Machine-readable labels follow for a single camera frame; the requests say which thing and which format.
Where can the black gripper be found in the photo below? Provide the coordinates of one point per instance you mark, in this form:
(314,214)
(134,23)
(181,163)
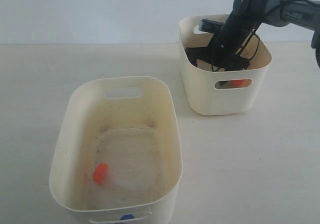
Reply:
(221,51)

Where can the orange-capped clear tube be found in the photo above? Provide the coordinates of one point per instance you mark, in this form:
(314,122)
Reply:
(241,83)
(114,177)

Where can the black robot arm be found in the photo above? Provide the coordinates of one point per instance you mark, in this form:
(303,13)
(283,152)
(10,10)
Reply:
(279,13)

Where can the small cream plastic bin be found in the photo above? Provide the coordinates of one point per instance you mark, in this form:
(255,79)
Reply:
(200,82)

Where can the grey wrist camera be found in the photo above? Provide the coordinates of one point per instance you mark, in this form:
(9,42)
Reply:
(210,26)

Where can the large cream plastic bin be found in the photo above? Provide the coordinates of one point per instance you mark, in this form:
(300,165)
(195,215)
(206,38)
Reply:
(127,122)

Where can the blue-capped clear tube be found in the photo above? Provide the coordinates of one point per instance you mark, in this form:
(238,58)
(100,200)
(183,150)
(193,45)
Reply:
(127,217)

